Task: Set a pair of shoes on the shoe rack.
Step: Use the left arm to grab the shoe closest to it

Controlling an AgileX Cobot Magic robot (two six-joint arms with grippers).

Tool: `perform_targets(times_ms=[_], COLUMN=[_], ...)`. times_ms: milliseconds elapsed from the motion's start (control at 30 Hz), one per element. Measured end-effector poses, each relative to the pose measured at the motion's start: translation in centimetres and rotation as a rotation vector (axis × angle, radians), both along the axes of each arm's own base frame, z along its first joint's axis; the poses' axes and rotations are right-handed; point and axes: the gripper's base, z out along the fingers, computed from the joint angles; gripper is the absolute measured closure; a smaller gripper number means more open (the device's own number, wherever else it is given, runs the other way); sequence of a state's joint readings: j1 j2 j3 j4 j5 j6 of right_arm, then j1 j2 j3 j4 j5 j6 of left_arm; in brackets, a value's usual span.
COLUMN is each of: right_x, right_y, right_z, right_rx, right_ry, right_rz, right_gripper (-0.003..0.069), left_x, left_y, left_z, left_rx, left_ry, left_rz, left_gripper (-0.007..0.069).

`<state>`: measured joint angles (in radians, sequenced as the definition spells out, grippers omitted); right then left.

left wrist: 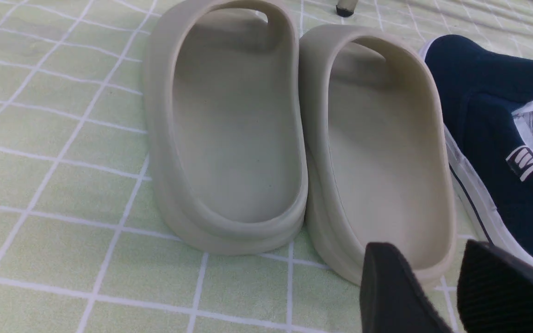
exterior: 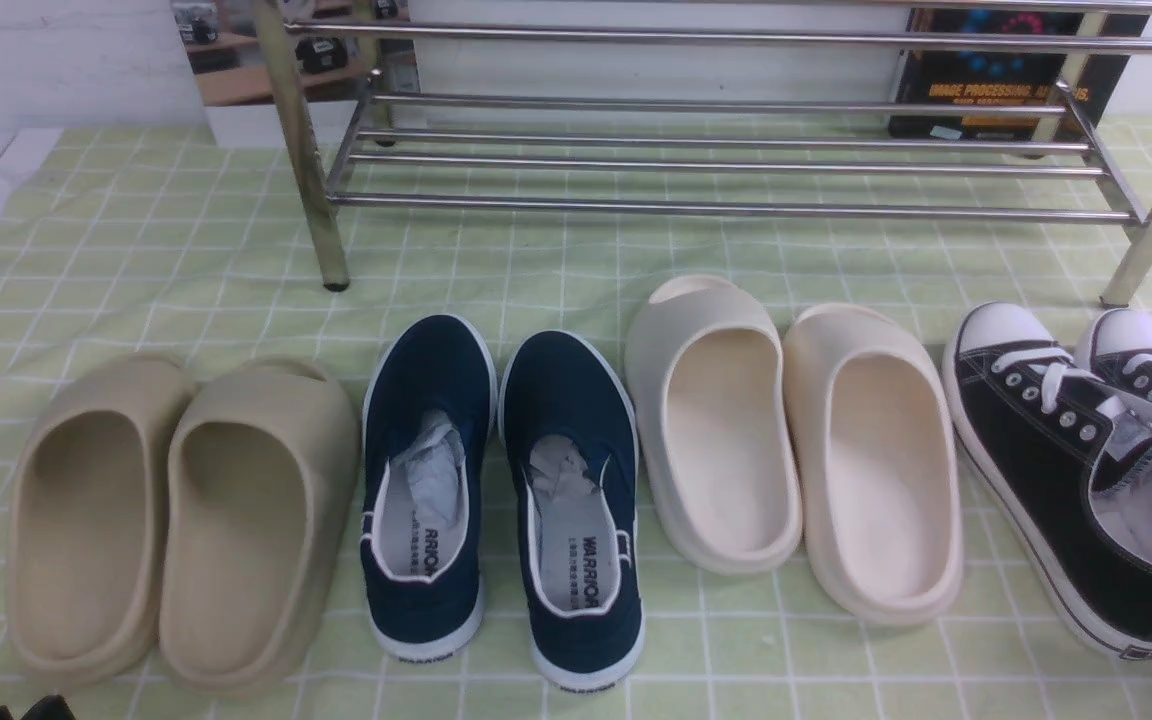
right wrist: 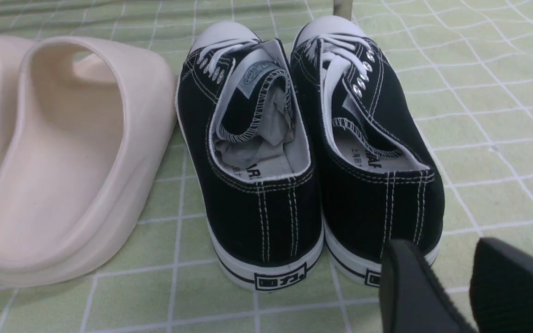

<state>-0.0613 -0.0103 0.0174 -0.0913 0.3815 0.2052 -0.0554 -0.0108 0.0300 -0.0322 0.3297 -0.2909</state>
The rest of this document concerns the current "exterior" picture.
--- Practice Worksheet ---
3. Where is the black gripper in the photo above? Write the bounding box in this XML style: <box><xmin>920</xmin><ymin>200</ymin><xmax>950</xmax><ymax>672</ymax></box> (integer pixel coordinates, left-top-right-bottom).
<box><xmin>0</xmin><ymin>694</ymin><xmax>76</xmax><ymax>720</ymax></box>

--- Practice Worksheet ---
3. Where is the navy slip-on shoe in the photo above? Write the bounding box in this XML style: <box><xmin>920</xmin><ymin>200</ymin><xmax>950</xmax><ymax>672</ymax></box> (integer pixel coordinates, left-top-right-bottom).
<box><xmin>497</xmin><ymin>329</ymin><xmax>646</xmax><ymax>694</ymax></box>
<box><xmin>358</xmin><ymin>314</ymin><xmax>498</xmax><ymax>664</ymax></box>

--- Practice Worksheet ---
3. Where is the metal shoe rack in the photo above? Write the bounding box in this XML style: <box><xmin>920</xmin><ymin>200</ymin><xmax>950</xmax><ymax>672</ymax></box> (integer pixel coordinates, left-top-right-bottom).
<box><xmin>252</xmin><ymin>1</ymin><xmax>1152</xmax><ymax>309</ymax></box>

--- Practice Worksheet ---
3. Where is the tan slipper far left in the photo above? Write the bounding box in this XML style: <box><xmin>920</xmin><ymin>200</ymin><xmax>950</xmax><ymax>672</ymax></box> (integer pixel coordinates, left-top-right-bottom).
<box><xmin>5</xmin><ymin>351</ymin><xmax>198</xmax><ymax>691</ymax></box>

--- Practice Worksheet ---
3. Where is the tan slipper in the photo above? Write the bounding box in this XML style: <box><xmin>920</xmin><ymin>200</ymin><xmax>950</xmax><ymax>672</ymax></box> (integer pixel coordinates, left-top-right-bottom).
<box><xmin>5</xmin><ymin>351</ymin><xmax>198</xmax><ymax>691</ymax></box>
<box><xmin>157</xmin><ymin>356</ymin><xmax>361</xmax><ymax>694</ymax></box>

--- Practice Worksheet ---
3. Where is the green checkered cloth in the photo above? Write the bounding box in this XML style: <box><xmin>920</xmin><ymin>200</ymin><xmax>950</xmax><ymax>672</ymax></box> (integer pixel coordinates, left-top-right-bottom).
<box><xmin>0</xmin><ymin>127</ymin><xmax>1152</xmax><ymax>719</ymax></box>

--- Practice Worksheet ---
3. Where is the cream slipper left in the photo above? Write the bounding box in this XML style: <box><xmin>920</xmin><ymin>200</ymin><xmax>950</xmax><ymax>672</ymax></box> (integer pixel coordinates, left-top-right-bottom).
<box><xmin>623</xmin><ymin>275</ymin><xmax>803</xmax><ymax>575</ymax></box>

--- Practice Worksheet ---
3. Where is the cream slipper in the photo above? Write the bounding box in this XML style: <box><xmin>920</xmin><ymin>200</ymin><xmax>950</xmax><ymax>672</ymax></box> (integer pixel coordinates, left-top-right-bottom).
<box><xmin>623</xmin><ymin>275</ymin><xmax>803</xmax><ymax>575</ymax></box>
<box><xmin>782</xmin><ymin>304</ymin><xmax>964</xmax><ymax>626</ymax></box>

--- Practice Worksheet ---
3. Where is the cream slipper right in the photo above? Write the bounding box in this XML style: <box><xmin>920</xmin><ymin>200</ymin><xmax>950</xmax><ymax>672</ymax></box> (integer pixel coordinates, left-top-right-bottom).
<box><xmin>782</xmin><ymin>304</ymin><xmax>964</xmax><ymax>626</ymax></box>

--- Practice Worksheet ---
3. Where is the black canvas sneaker left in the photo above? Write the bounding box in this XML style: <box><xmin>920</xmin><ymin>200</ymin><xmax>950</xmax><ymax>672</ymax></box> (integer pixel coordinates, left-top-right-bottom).
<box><xmin>942</xmin><ymin>301</ymin><xmax>1152</xmax><ymax>661</ymax></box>

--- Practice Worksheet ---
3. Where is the black image processing book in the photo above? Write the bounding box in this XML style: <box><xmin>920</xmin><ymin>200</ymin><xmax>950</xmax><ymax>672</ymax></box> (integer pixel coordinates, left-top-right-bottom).
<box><xmin>886</xmin><ymin>9</ymin><xmax>1128</xmax><ymax>141</ymax></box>

